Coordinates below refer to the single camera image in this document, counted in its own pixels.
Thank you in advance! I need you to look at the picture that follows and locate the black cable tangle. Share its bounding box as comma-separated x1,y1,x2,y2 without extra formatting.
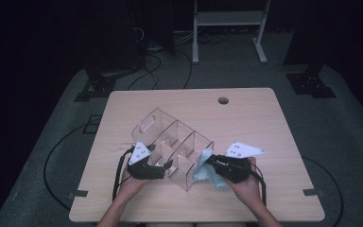
198,30,231,45

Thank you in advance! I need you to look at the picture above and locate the white floor cables bundle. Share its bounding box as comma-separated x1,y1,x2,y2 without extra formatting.
173,29,197,45

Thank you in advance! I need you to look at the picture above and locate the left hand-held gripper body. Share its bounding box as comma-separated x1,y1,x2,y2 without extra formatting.
126,141,167,181

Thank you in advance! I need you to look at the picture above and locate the long black floor cable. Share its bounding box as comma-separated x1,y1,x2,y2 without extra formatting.
43,122,91,212
302,156,345,227

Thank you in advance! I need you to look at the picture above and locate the white metal stand frame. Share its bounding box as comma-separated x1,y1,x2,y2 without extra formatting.
192,0,272,65

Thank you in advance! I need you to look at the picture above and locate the light blue cleaning cloth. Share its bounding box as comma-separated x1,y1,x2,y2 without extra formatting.
191,148,228,191

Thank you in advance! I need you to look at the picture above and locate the black flat stand base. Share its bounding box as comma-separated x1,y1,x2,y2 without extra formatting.
285,61,337,99

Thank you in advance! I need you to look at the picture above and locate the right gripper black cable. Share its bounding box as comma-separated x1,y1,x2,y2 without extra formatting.
249,161,268,208

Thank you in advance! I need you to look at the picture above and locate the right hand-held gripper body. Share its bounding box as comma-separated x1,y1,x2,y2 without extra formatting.
217,141,267,184

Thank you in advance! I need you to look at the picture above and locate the dark equipment rack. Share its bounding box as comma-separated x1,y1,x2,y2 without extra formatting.
84,0,147,74

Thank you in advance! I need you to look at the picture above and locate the person's right hand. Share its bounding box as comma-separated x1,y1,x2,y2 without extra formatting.
227,157,263,207

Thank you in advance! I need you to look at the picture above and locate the person's left hand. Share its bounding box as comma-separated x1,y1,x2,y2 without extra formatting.
118,168,153,202

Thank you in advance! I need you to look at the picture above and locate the clear acrylic divided organizer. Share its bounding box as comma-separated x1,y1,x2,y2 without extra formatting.
130,107,216,192

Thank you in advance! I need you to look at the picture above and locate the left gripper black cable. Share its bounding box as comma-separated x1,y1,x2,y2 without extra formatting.
112,148,137,203

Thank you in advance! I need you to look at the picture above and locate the black stand base with feet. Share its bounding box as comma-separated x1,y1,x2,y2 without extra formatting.
74,64,123,103

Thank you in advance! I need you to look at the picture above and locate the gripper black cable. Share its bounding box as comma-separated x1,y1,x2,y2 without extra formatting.
112,148,137,203
249,161,268,208

